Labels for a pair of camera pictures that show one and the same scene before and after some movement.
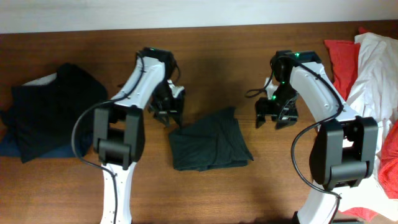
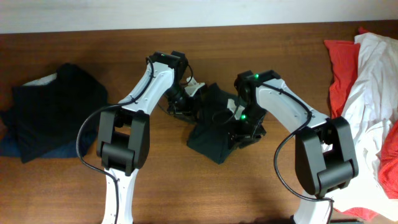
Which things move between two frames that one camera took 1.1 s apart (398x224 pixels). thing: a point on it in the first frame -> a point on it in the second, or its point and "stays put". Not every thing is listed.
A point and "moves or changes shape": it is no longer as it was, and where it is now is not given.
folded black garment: (56, 111) stays put
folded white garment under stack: (44, 80) stays put
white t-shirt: (374, 96) stays put
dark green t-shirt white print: (217, 141) moves or changes shape
